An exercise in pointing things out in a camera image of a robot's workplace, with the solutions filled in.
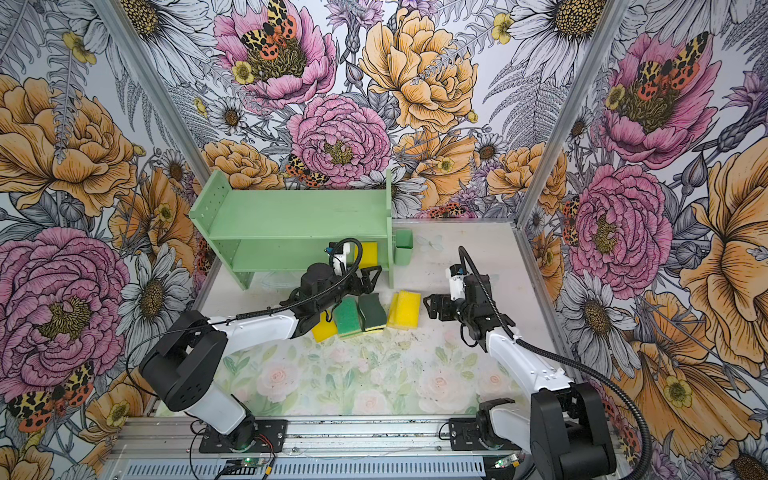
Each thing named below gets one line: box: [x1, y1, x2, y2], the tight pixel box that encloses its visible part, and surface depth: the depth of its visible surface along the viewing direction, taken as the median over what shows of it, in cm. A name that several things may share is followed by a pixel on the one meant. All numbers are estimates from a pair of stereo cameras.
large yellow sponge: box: [387, 290, 422, 331], surface depth 93 cm
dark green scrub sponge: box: [358, 293, 387, 331], surface depth 93 cm
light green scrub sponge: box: [334, 295, 361, 337], surface depth 91 cm
